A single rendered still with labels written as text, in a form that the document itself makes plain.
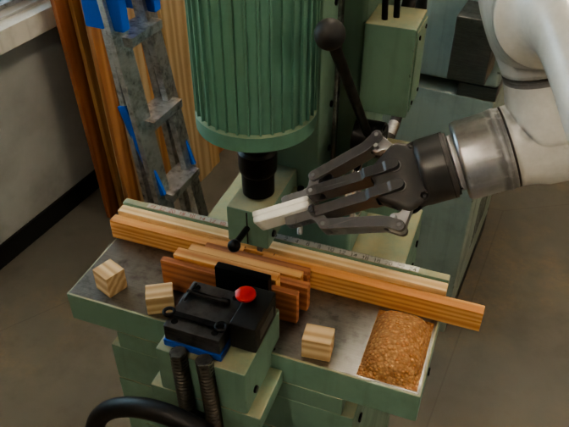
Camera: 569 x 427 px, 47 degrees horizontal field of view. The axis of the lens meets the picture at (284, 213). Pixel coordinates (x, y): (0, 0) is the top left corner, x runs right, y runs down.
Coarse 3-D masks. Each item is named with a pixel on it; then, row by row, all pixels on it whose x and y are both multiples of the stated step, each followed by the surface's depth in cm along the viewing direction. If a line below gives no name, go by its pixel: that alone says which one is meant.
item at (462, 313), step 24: (120, 216) 120; (144, 240) 119; (168, 240) 117; (192, 240) 115; (216, 240) 115; (312, 264) 110; (312, 288) 111; (336, 288) 109; (360, 288) 107; (384, 288) 105; (408, 288) 105; (408, 312) 106; (432, 312) 104; (456, 312) 103; (480, 312) 101
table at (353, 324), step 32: (128, 256) 117; (160, 256) 117; (96, 288) 111; (128, 288) 111; (96, 320) 112; (128, 320) 108; (160, 320) 105; (320, 320) 105; (352, 320) 105; (288, 352) 100; (352, 352) 100; (160, 384) 99; (320, 384) 100; (352, 384) 97; (384, 384) 95; (224, 416) 97; (256, 416) 95; (416, 416) 96
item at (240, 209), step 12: (288, 168) 109; (276, 180) 106; (288, 180) 107; (240, 192) 104; (276, 192) 104; (288, 192) 107; (228, 204) 102; (240, 204) 101; (252, 204) 101; (264, 204) 101; (228, 216) 102; (240, 216) 101; (228, 228) 104; (240, 228) 103; (252, 228) 102; (276, 228) 105; (252, 240) 103; (264, 240) 103
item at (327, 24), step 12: (324, 24) 70; (336, 24) 70; (324, 36) 70; (336, 36) 70; (324, 48) 71; (336, 48) 71; (336, 60) 76; (348, 72) 80; (348, 84) 83; (348, 96) 88; (360, 108) 92; (360, 120) 97; (372, 120) 106; (360, 132) 105; (384, 132) 105
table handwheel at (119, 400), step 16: (112, 400) 90; (128, 400) 88; (144, 400) 87; (96, 416) 91; (112, 416) 89; (128, 416) 88; (144, 416) 86; (160, 416) 85; (176, 416) 85; (192, 416) 86
